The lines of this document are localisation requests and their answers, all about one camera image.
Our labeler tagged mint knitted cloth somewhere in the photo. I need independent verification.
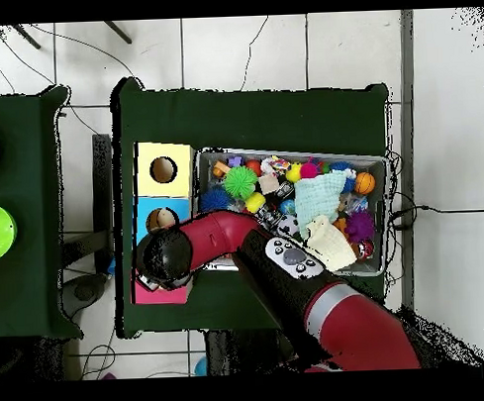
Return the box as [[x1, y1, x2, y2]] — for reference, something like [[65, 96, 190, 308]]
[[293, 170, 350, 240]]

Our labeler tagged wooden three-hole box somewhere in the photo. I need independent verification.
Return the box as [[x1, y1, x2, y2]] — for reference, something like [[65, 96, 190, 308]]
[[126, 140, 201, 306]]

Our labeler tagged clear mesh toy bin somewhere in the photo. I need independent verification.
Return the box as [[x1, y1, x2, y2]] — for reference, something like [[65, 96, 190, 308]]
[[187, 140, 391, 283]]

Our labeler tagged blue spiky rubber ball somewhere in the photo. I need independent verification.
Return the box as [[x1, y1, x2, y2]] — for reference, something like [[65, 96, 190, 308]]
[[198, 187, 233, 214]]

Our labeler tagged black upright panel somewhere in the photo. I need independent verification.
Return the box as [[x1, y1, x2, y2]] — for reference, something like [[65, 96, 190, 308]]
[[89, 133, 118, 270]]

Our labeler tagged dark green tablecloth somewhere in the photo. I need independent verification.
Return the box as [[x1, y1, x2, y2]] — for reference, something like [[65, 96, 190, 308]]
[[0, 84, 83, 343], [106, 67, 398, 340]]

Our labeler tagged green spiky rubber ball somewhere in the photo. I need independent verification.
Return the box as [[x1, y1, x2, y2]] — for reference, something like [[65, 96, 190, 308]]
[[223, 164, 259, 201]]

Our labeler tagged black and white soccer ball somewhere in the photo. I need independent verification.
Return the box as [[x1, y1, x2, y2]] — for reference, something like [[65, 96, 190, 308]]
[[276, 214, 301, 238]]

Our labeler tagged lime green bowl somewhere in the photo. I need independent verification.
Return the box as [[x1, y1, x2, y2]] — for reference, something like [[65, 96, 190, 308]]
[[0, 200, 19, 261]]

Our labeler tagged cream knitted cloth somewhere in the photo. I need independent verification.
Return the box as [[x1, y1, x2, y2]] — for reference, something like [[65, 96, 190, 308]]
[[304, 212, 358, 273]]

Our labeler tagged pink spiky rubber ball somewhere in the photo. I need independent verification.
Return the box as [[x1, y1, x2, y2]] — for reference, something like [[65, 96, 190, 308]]
[[299, 157, 321, 179]]

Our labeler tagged purple spiky rubber ball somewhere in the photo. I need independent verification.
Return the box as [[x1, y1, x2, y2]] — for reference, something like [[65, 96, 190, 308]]
[[343, 209, 377, 245]]

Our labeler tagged orange basketball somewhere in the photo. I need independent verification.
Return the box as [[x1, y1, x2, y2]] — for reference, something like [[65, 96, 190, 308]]
[[352, 170, 377, 197]]

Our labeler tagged black tripod leg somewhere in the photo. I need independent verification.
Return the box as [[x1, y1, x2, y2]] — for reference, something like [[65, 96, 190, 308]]
[[103, 19, 134, 46], [11, 22, 42, 50]]

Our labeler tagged black power cable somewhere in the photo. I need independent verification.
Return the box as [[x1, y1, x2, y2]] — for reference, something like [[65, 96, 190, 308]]
[[388, 202, 484, 229]]

